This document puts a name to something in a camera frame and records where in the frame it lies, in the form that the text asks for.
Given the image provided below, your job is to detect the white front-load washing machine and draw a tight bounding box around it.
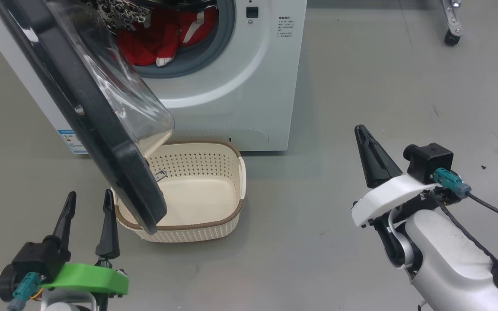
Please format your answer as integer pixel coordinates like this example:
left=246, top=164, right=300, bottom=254
left=0, top=0, right=308, bottom=155

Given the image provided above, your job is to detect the blue energy label sticker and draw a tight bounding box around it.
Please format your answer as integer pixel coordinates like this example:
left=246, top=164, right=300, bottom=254
left=57, top=129, right=89, bottom=155

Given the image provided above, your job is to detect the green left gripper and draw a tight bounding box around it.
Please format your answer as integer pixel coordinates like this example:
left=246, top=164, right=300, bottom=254
left=39, top=189, right=130, bottom=296

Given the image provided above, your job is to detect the black-rimmed glass washer door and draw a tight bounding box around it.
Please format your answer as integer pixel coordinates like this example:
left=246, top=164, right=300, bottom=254
left=0, top=0, right=175, bottom=236

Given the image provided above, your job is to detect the teal right camera connector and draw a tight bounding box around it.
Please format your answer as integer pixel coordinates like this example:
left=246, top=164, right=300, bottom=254
left=433, top=168, right=472, bottom=199

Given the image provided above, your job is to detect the metal cart leg with caster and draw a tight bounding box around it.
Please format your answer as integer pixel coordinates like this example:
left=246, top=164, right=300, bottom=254
left=437, top=0, right=463, bottom=47

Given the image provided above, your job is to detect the thin black camera cable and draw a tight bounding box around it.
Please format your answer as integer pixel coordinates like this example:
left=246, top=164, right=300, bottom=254
left=465, top=192, right=498, bottom=227

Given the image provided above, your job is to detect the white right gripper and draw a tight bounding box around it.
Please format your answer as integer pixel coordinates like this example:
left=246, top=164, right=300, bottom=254
left=351, top=124, right=442, bottom=228

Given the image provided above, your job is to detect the teal camera connector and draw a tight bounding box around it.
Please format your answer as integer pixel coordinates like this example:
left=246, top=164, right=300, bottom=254
left=7, top=272, right=42, bottom=311
left=433, top=168, right=472, bottom=199

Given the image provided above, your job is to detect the red and white garment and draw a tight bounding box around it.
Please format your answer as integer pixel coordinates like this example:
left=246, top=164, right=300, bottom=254
left=116, top=6, right=219, bottom=67

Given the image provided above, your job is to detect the cream perforated laundry basket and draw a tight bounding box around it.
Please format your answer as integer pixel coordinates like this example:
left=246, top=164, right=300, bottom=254
left=111, top=140, right=246, bottom=242

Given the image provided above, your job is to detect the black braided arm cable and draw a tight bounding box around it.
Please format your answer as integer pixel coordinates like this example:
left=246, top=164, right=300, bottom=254
left=438, top=201, right=498, bottom=311

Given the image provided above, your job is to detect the teal left camera connector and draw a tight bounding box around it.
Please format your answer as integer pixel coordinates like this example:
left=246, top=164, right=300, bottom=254
left=7, top=272, right=42, bottom=311

